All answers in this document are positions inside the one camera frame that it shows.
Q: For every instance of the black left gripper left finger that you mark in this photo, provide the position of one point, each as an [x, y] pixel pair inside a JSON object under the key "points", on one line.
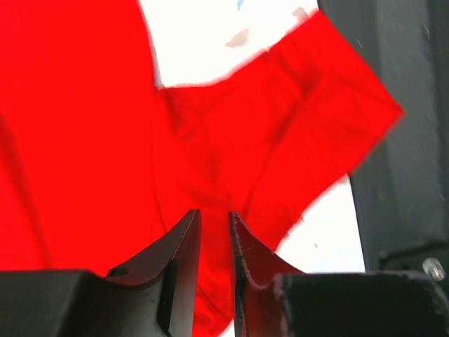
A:
{"points": [[151, 294]]}

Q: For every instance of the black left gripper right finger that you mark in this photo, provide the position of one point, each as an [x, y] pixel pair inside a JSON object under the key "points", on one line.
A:
{"points": [[273, 298]]}

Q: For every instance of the red t shirt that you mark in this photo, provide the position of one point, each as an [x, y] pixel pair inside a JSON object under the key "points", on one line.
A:
{"points": [[97, 161]]}

